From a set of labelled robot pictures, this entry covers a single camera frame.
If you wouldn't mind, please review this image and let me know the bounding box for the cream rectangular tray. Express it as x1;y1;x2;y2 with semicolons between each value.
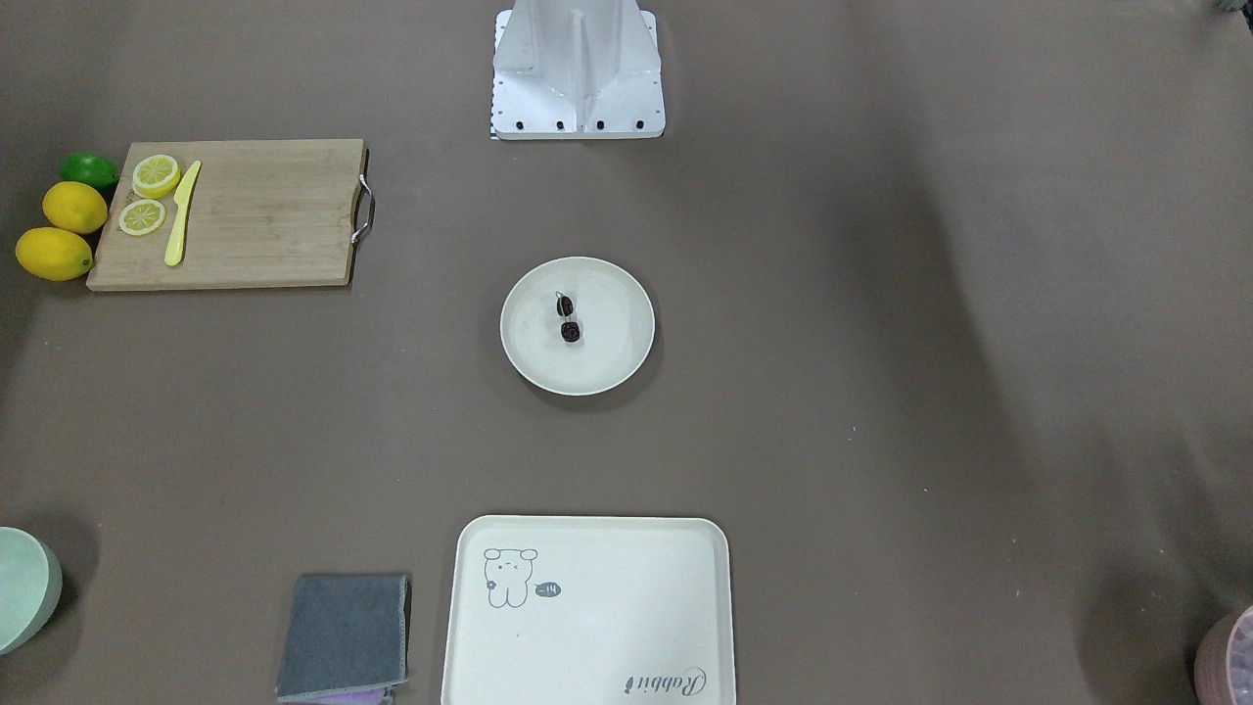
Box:
441;516;737;704

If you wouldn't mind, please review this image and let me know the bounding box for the round cream plate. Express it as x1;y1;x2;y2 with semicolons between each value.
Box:
497;255;655;397

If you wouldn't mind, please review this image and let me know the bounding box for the grey folded cloth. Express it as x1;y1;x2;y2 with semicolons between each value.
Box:
276;574;410;704

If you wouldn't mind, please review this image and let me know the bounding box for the yellow plastic knife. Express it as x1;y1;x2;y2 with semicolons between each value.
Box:
162;160;202;267

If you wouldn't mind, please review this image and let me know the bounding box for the lemon slice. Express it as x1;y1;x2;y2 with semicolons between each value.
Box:
132;155;182;202
117;198;168;237

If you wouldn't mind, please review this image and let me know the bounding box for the green lime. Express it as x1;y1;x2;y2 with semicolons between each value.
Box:
59;152;120;192

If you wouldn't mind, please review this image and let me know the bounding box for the yellow lemon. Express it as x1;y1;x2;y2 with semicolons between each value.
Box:
15;225;95;282
41;180;109;235

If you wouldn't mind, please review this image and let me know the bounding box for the light green bowl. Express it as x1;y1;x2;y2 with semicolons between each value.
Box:
1;527;63;652

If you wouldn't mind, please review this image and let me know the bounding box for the pink bowl with ice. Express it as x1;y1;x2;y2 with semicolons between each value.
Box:
1193;606;1252;704

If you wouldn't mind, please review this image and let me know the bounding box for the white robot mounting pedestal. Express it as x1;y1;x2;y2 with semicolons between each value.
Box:
489;1;667;140

